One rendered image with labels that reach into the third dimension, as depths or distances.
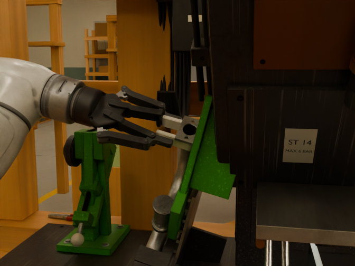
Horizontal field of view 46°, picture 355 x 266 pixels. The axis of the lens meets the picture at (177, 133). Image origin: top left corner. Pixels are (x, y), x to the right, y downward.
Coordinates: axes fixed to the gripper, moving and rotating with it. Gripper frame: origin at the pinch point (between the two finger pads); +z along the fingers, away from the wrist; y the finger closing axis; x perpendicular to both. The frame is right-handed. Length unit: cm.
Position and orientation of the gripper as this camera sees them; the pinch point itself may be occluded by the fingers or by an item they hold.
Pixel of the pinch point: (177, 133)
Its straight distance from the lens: 80.0
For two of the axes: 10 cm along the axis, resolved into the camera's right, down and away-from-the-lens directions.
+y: 3.1, -7.8, 5.4
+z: 9.5, 2.8, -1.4
